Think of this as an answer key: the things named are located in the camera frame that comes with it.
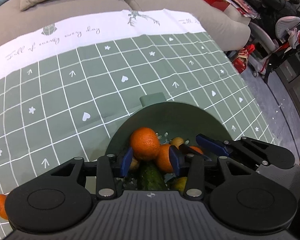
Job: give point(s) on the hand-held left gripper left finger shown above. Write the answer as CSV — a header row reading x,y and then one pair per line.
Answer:
x,y
127,162

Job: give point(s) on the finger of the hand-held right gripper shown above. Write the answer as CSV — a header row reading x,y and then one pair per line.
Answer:
x,y
210,143
192,151

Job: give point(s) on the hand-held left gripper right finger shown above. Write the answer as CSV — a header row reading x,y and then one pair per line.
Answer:
x,y
176,161

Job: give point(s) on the orange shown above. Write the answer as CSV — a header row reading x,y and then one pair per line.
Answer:
x,y
0,206
145,143
163,158
198,150

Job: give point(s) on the brown longan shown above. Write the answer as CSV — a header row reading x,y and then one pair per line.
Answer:
x,y
177,142
134,163

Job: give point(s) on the yellow-green pear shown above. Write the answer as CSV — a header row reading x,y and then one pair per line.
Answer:
x,y
180,183

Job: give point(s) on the green cucumber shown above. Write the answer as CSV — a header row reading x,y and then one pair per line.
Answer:
x,y
152,177

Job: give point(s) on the green plastic colander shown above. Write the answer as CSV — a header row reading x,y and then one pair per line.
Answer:
x,y
170,115

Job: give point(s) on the red shopping bag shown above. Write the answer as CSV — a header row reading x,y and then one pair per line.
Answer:
x,y
243,58

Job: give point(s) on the green checked tablecloth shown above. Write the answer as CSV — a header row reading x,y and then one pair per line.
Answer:
x,y
65,92

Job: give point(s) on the grey office chair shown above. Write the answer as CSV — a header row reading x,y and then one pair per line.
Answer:
x,y
272,47

